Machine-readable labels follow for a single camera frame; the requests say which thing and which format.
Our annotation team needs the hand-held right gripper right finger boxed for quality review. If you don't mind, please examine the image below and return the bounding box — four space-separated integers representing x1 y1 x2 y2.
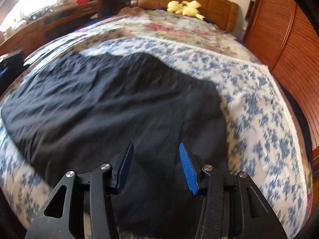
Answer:
179 143 288 239

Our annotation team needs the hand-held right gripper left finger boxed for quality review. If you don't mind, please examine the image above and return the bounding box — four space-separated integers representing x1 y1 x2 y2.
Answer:
25 141 135 239

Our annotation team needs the black jacket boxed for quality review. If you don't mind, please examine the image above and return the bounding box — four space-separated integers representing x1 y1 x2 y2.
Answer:
1 51 228 229

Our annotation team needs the wooden desk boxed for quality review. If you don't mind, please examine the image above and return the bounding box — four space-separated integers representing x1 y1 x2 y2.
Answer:
0 0 100 55

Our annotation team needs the black metal gadget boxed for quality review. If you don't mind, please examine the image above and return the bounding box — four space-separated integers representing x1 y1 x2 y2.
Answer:
30 7 54 18

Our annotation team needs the blue floral white blanket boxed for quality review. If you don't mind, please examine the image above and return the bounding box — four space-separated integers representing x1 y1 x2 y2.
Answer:
0 36 313 239

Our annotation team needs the black chair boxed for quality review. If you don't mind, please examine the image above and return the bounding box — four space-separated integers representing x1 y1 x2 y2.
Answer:
97 0 124 15

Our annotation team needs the dark blue bedsheet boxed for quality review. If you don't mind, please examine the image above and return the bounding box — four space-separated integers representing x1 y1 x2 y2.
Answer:
277 82 314 155

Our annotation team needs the pink floral quilt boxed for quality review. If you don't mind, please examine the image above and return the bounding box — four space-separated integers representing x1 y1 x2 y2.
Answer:
72 7 260 63

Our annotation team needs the yellow plush toy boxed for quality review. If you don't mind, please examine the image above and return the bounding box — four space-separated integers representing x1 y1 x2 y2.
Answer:
166 0 205 21

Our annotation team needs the wooden louvered wardrobe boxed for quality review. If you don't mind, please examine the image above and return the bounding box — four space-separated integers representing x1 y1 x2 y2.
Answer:
243 0 319 140

